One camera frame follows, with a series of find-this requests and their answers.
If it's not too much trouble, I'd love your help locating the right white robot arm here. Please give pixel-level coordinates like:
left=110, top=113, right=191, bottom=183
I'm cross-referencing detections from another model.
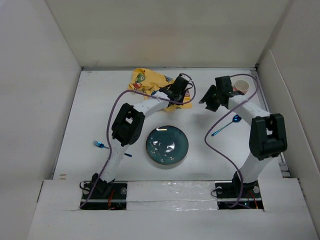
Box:
left=200, top=75, right=288, bottom=198

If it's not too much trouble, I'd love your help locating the dark teal ceramic plate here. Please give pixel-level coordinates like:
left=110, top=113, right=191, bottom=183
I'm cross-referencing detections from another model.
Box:
left=145, top=125, right=189, bottom=166

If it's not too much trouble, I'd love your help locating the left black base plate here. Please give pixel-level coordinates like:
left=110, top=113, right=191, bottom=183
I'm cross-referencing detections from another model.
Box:
left=79, top=182, right=128, bottom=211

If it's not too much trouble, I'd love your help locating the blue metal spoon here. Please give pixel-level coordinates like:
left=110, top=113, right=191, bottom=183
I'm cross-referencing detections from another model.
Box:
left=211, top=114, right=242, bottom=137

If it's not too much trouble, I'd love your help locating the pink paper cup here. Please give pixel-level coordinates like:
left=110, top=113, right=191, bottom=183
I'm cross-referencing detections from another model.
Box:
left=233, top=79, right=250, bottom=94

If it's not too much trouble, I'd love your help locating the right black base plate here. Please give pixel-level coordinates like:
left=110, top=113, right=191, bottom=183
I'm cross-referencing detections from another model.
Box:
left=211, top=181, right=264, bottom=210

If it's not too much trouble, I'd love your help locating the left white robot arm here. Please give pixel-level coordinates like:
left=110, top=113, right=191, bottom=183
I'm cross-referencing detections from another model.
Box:
left=91, top=73, right=194, bottom=199

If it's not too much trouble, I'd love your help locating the blue metal fork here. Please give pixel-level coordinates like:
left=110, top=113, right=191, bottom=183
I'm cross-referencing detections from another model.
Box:
left=92, top=140, right=132, bottom=158

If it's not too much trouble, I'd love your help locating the yellow cartoon car placemat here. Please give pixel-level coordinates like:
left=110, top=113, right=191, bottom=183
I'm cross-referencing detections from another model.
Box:
left=128, top=68, right=192, bottom=112

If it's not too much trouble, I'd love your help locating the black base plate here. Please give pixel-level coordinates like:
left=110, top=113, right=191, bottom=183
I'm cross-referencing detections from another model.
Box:
left=211, top=181, right=264, bottom=210
left=79, top=182, right=128, bottom=211

